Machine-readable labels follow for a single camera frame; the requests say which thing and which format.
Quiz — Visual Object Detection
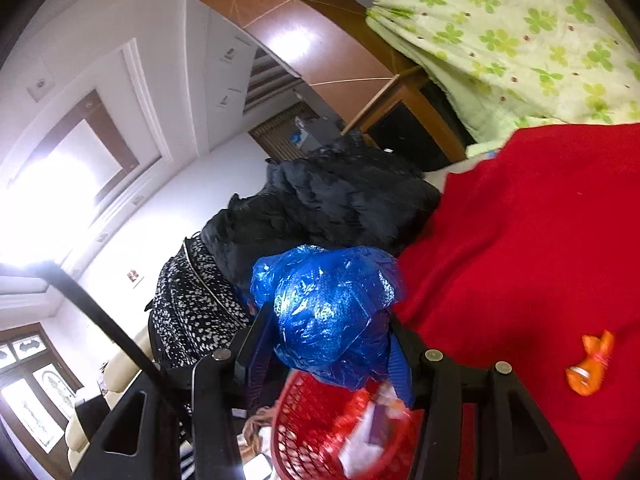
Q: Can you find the orange wrapper bundle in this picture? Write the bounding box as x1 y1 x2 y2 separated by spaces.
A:
565 330 614 396

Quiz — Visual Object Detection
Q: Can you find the blue plastic bag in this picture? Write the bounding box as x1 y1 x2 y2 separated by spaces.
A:
250 245 405 390

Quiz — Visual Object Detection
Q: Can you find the white purple medicine box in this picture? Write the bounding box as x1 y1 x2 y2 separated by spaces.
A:
338 400 406 479

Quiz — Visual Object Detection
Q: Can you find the beige leather sofa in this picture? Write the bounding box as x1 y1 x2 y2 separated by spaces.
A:
65 350 140 471

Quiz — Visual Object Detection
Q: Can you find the black white floral garment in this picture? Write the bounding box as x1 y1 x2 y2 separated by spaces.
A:
146 235 252 370

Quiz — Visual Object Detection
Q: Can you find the red plastic mesh basket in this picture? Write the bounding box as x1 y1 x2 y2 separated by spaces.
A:
271 370 423 479

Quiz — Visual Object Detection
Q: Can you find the red fleece blanket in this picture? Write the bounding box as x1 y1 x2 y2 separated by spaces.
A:
395 124 639 479

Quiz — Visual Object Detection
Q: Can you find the black puffer jacket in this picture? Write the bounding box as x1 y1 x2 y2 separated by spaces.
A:
201 133 440 292

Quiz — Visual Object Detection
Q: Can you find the wooden cabinet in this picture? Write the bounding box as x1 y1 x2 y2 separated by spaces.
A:
343 66 473 171

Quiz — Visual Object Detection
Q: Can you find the green floral quilt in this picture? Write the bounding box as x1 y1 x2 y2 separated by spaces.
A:
367 0 639 155

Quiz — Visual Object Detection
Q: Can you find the black cable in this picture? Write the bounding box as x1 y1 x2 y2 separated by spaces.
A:
34 260 194 411

